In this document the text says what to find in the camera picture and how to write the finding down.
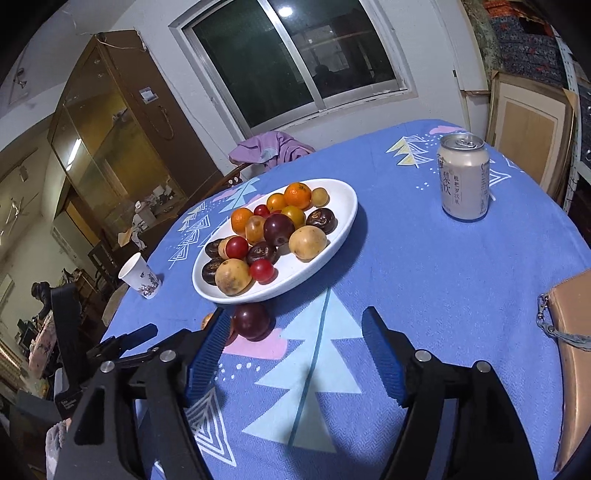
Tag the wooden picture frame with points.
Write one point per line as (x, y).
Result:
(526, 129)

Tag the tan fruit with red marks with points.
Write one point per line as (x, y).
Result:
(222, 247)

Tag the small tan fruit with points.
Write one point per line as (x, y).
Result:
(319, 197)

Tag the white oval plate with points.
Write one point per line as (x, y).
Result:
(341, 198)

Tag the purple cloth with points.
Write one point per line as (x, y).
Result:
(272, 147)

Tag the tan zip pouch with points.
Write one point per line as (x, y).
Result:
(577, 369)

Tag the round wooden stool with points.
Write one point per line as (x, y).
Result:
(113, 302)

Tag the wooden glass-door cabinet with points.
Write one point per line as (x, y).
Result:
(101, 129)

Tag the person's left forearm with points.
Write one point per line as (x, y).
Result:
(55, 443)

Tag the large tan round fruit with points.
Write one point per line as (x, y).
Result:
(233, 276)

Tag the small orange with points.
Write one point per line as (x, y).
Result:
(241, 220)

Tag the dark red plum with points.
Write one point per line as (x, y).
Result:
(278, 229)
(250, 321)

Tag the white panel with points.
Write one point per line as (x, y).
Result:
(475, 110)

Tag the orange-yellow cherry tomato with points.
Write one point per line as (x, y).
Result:
(276, 201)

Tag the dark brown water chestnut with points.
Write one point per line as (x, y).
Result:
(211, 268)
(211, 248)
(322, 219)
(261, 252)

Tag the white paper cup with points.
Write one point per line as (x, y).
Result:
(138, 274)

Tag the white paper notice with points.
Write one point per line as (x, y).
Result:
(148, 95)

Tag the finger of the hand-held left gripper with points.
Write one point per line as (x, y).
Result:
(175, 339)
(138, 333)

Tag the wooden chair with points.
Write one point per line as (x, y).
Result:
(231, 177)

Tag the orange-tan round fruit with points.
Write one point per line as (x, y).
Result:
(255, 229)

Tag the yellow cherry tomato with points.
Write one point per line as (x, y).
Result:
(294, 215)

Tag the sliding glass window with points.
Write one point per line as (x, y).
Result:
(277, 69)

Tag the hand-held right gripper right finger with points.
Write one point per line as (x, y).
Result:
(385, 355)

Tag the silver drink can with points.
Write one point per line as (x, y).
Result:
(464, 180)

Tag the blue printed blanket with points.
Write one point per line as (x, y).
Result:
(438, 286)

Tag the large orange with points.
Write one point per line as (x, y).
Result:
(298, 194)

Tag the white metal shelf rack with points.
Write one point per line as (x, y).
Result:
(570, 92)

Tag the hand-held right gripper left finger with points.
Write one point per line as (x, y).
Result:
(207, 355)

